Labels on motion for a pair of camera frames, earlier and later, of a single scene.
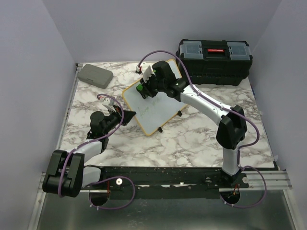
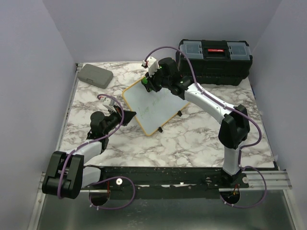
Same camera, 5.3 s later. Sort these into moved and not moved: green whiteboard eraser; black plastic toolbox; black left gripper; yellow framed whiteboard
Moved: green whiteboard eraser
Not moved: yellow framed whiteboard; black plastic toolbox; black left gripper
